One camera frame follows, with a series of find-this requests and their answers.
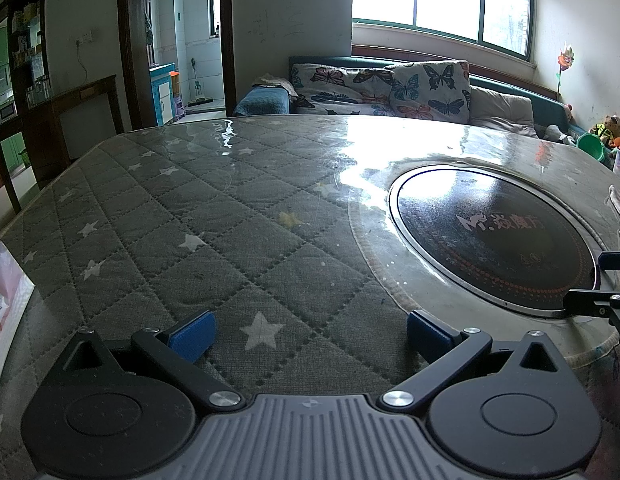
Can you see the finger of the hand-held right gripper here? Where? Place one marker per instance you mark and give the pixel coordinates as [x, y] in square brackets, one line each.
[597, 302]
[615, 261]

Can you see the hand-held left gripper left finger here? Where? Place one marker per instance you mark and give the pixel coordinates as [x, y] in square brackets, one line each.
[192, 335]

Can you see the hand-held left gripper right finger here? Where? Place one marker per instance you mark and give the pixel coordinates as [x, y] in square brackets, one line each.
[427, 332]

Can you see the round black induction cooktop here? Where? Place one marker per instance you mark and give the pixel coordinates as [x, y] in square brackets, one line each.
[490, 240]

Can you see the green plastic basin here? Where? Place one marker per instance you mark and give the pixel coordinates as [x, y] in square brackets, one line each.
[592, 147]

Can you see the brown plush toy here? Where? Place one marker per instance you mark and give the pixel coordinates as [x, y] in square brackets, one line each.
[605, 127]

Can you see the grey plush toy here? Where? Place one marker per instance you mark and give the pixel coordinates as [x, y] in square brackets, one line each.
[557, 135]

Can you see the white pink paper bag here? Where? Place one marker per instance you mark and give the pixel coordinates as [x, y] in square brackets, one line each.
[7, 310]

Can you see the beige cushion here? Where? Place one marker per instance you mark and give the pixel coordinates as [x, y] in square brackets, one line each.
[500, 107]

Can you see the colourful toy pinwheel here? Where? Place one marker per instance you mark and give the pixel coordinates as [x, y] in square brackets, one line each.
[565, 60]

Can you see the purple plastic stool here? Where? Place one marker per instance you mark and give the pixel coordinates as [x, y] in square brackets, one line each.
[178, 107]

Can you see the upright mop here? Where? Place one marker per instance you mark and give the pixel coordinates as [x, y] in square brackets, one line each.
[197, 95]

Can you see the teal small cabinet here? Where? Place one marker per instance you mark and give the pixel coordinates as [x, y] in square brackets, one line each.
[162, 95]

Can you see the butterfly print cushion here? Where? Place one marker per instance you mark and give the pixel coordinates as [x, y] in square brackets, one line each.
[430, 90]
[340, 85]

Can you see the blue folded blanket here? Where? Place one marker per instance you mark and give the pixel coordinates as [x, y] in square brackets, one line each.
[262, 102]

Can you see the beige folded cloth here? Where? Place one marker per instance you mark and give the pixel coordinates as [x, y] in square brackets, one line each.
[272, 81]

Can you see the dark wooden console table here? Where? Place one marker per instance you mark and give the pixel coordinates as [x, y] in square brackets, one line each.
[49, 110]

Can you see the teal sofa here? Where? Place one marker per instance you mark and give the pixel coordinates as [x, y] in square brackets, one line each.
[340, 60]

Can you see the microwave oven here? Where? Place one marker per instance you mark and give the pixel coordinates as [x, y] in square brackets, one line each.
[7, 109]

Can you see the hanging grey cloth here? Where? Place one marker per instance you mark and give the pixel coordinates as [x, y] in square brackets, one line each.
[148, 32]

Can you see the tall dark wooden shelf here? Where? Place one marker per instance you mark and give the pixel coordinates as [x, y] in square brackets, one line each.
[22, 60]

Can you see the dark wooden door frame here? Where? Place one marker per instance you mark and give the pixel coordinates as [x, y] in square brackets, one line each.
[127, 35]

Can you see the white wall socket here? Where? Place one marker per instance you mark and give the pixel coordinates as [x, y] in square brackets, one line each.
[83, 38]

